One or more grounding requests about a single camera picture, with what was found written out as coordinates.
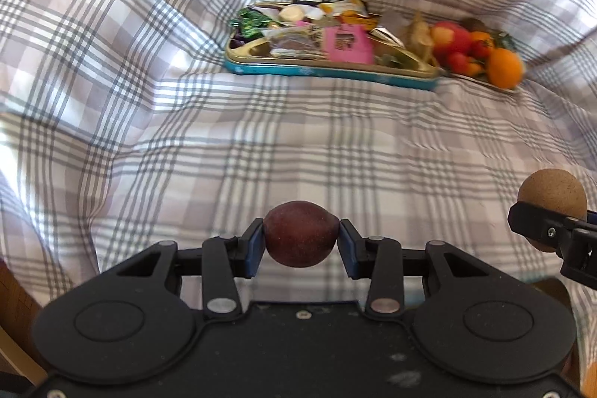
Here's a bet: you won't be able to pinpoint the brown kiwi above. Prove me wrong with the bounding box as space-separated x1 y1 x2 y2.
516 167 589 254

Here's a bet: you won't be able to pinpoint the dark red plum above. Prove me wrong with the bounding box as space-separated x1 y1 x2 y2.
263 200 340 268

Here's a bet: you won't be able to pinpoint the large orange on plate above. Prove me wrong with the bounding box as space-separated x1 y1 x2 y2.
486 48 525 90

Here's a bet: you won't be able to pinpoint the grey plaid cloth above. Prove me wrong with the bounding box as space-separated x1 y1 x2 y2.
0 0 597 385

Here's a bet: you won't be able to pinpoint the small mandarin on plate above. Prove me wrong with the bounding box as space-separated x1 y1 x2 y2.
465 60 485 78

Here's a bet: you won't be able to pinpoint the front cherry tomato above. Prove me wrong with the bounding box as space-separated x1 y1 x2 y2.
446 53 469 75

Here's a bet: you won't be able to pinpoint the cherry tomato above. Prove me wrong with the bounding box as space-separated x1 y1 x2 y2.
446 53 469 75
469 38 495 62

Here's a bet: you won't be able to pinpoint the upper cherry tomato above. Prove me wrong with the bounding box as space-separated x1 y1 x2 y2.
469 38 495 62

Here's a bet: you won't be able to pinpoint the green white box behind fruit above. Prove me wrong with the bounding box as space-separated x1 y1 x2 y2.
492 30 517 53

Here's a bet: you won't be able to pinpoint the back orange on plate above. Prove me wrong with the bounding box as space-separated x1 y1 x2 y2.
471 31 494 44

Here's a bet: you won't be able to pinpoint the red yellow apple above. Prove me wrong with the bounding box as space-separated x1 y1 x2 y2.
430 21 472 68

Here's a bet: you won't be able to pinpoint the back kiwi on plate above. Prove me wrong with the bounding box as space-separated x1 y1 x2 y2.
458 17 489 32

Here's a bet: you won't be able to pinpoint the brown paper snack packet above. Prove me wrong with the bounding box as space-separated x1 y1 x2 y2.
405 11 437 66

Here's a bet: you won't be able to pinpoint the pink snack packet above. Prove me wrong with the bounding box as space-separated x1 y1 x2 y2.
322 24 374 65

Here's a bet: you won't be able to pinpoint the gold teal tin tray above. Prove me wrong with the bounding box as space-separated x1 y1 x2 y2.
225 2 443 91

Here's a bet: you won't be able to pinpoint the silver foil packet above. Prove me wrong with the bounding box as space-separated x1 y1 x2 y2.
371 9 409 48

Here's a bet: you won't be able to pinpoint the clear wrapped candy packet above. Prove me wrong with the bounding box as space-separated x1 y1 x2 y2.
262 26 326 60

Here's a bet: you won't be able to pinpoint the orange long snack bar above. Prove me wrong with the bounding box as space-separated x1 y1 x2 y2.
337 13 381 32

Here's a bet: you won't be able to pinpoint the green foil candies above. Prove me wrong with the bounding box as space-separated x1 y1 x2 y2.
229 7 280 48

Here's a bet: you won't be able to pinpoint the pastry labelled snack packet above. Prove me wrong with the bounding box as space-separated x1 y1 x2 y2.
318 0 368 17

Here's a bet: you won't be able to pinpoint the white wrapped candy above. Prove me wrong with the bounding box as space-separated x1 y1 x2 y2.
279 4 325 22

